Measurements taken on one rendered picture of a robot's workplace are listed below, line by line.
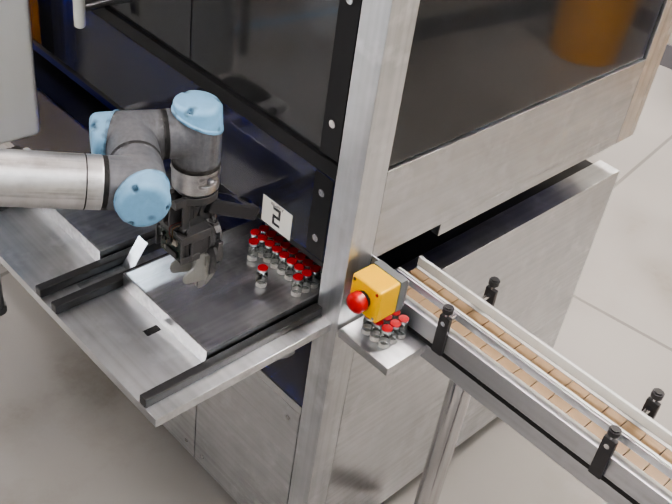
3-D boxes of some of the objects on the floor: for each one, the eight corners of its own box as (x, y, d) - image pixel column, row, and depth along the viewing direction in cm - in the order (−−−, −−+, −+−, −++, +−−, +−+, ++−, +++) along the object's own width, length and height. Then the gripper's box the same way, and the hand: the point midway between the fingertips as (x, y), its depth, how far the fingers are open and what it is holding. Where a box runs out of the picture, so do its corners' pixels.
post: (296, 555, 234) (472, -494, 106) (312, 572, 231) (513, -489, 103) (277, 570, 230) (436, -502, 102) (293, 586, 227) (476, -497, 99)
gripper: (151, 182, 143) (151, 286, 156) (186, 211, 138) (183, 315, 151) (196, 166, 148) (193, 267, 161) (231, 193, 143) (224, 295, 156)
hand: (202, 279), depth 157 cm, fingers closed
